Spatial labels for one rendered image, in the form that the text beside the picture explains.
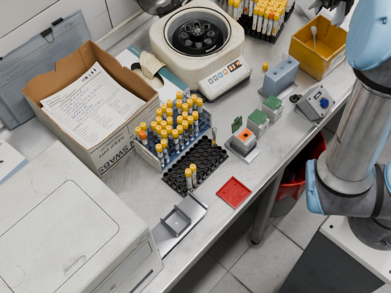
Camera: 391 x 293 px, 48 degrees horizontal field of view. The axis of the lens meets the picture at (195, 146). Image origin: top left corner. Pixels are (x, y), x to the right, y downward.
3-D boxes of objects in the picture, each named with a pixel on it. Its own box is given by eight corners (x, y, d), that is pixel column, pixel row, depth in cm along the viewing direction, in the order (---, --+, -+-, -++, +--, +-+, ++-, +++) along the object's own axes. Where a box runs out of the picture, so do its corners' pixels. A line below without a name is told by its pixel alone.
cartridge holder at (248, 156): (248, 165, 118) (249, 158, 115) (223, 145, 121) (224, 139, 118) (261, 152, 120) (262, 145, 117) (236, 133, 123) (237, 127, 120)
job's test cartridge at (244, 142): (244, 156, 118) (246, 144, 112) (231, 146, 120) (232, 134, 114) (253, 146, 119) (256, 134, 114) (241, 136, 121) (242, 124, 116)
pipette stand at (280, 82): (274, 106, 128) (279, 84, 119) (257, 92, 130) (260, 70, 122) (297, 87, 131) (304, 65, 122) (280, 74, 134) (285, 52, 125)
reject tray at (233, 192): (235, 210, 112) (235, 209, 111) (215, 193, 114) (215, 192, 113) (252, 192, 114) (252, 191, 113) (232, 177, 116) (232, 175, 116)
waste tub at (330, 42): (319, 83, 131) (326, 60, 123) (285, 59, 137) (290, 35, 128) (346, 59, 136) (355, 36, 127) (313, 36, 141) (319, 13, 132)
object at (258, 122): (258, 139, 122) (260, 126, 116) (245, 129, 124) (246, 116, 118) (267, 130, 123) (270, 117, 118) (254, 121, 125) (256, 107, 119)
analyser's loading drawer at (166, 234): (149, 272, 102) (146, 267, 98) (130, 253, 105) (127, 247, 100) (208, 212, 109) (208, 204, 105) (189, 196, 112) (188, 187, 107)
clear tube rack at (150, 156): (161, 174, 117) (158, 161, 111) (136, 152, 121) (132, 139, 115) (212, 127, 125) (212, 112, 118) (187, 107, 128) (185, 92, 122)
